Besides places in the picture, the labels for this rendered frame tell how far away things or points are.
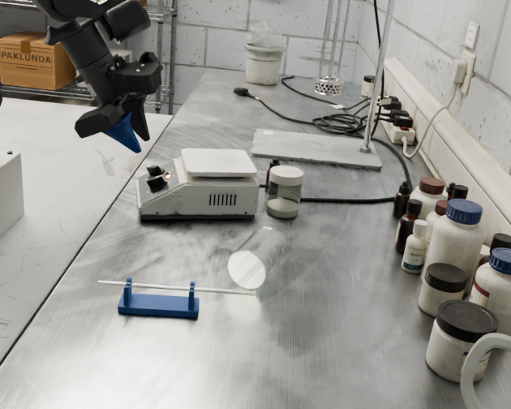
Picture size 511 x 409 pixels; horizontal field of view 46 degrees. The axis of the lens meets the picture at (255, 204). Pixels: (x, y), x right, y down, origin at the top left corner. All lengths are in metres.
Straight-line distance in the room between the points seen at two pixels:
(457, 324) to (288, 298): 0.23
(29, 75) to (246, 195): 2.41
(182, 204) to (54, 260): 0.23
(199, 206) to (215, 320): 0.29
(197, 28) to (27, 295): 2.76
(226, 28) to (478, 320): 2.87
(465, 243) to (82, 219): 0.59
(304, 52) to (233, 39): 0.40
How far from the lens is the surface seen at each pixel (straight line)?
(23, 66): 3.31
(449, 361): 0.73
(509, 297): 0.79
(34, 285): 0.84
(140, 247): 0.92
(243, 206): 1.01
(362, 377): 0.71
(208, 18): 3.44
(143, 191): 1.03
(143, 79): 0.90
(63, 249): 0.92
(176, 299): 0.78
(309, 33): 3.42
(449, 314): 0.73
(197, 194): 0.99
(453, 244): 0.87
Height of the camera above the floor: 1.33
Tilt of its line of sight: 23 degrees down
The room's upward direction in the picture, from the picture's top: 6 degrees clockwise
